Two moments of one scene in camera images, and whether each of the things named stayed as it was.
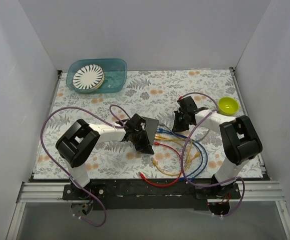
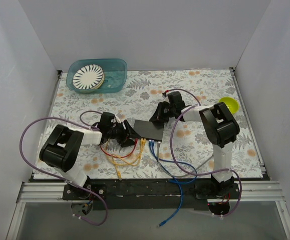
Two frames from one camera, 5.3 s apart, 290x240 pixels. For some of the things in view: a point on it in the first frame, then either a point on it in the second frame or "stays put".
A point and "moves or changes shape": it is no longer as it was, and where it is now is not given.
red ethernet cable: (141, 176) -> (136, 143)
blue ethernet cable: (196, 142) -> (177, 162)
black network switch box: (151, 129) moves or changes shape
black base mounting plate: (151, 194) stays put
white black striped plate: (88, 77) stays put
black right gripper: (180, 120) -> (162, 112)
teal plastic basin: (114, 70) stays put
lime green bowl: (228, 106) stays put
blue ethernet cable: (163, 130) -> (178, 182)
